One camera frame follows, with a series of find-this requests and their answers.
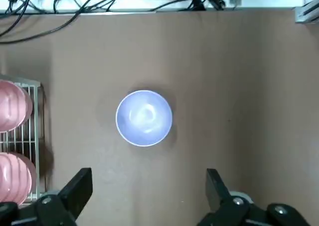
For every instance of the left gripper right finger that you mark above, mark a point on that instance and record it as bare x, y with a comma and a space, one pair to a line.
219, 198

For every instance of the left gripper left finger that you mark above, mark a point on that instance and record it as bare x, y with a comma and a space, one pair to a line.
67, 201

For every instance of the lavender purple bowl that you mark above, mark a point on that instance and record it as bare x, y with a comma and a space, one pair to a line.
144, 118

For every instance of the pink bowl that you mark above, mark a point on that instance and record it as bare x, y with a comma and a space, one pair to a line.
10, 106
12, 178

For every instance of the aluminium camera post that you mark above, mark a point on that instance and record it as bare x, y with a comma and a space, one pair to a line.
307, 12

